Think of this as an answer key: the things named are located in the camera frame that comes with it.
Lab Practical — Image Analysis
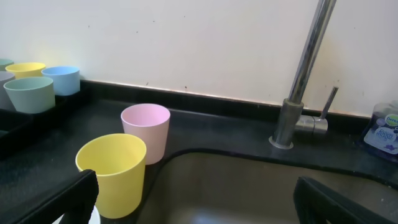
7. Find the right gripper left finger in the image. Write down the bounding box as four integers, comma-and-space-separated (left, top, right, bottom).
12, 169, 100, 224

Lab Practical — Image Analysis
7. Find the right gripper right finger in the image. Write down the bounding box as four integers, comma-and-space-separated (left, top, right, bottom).
293, 176, 396, 224

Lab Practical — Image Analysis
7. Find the yellow cup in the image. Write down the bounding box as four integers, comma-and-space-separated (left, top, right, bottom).
4, 62, 47, 80
75, 133, 147, 220

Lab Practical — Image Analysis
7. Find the pink cup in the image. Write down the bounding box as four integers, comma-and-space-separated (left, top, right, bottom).
120, 103, 171, 166

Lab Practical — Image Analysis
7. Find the blue soap bottle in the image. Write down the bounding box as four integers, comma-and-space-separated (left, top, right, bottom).
357, 100, 398, 164

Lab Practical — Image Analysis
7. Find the steel tap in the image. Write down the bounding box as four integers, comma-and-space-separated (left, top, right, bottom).
268, 0, 340, 150

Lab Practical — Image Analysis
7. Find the steel sink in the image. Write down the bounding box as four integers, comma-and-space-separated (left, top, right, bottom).
133, 148, 398, 224

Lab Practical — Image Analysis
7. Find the black tray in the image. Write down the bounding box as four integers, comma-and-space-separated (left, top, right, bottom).
0, 83, 93, 159

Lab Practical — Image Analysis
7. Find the green cup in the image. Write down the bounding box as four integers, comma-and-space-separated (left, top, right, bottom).
3, 76, 56, 114
0, 58, 15, 72

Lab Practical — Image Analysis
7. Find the blue cup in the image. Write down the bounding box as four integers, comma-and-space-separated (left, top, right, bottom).
41, 65, 81, 96

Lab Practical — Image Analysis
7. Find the grey cup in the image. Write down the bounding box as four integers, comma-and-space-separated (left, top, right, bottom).
0, 71, 16, 111

